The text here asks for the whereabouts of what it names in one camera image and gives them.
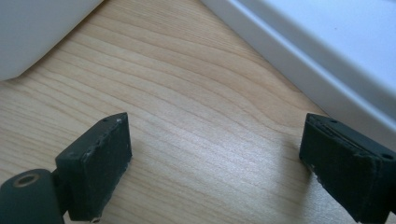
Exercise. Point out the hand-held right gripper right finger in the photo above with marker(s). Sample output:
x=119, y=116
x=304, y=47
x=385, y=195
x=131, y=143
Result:
x=348, y=168

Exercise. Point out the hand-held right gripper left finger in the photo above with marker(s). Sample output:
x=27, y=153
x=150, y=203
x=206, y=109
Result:
x=93, y=174

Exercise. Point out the white plastic box lid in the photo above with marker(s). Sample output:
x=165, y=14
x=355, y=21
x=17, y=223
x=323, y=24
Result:
x=336, y=46

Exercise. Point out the white plastic storage box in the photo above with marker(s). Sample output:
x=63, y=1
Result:
x=34, y=28

